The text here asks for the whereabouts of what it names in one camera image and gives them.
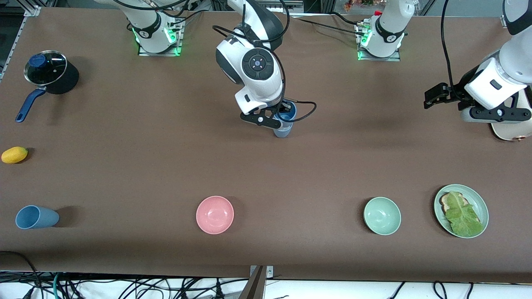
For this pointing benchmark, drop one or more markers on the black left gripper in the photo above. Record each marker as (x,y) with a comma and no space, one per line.
(460,90)

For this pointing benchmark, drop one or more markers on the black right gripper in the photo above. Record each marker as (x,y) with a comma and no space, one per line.
(285,112)

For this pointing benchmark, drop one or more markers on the blue plastic cup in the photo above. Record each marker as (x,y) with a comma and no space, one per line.
(37,217)
(293,112)

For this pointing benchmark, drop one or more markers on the blue cup holding white tissue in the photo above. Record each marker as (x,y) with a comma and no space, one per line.
(282,133)

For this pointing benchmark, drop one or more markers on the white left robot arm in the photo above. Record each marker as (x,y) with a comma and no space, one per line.
(494,85)

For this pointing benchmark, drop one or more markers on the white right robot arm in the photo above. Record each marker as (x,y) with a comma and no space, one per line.
(257,66)

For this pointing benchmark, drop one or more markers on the brown table cover sheet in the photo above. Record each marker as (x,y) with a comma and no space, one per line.
(266,174)

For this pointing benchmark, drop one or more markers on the cream white toaster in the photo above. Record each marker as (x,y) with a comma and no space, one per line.
(511,131)

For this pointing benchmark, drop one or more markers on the toasted bread slice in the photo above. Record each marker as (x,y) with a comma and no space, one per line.
(445,202)

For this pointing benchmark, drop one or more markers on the pale green plate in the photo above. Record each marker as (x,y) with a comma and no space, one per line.
(482,205)

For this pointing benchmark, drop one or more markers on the pink bowl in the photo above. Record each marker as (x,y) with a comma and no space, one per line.
(215,214)

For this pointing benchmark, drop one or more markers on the green lettuce leaf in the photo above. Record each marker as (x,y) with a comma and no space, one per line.
(463,218)

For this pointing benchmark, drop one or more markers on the pale green bowl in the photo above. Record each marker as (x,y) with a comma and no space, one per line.
(382,216)

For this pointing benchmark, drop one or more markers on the yellow lemon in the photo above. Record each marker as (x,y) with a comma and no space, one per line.
(14,155)

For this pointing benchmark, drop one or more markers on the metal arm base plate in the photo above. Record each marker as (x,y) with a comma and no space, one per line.
(374,59)
(143,53)

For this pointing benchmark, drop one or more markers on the aluminium frame profile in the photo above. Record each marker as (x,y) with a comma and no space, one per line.
(503,21)
(33,10)

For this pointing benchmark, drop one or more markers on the metal table clamp bracket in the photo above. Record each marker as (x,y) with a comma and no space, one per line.
(255,286)

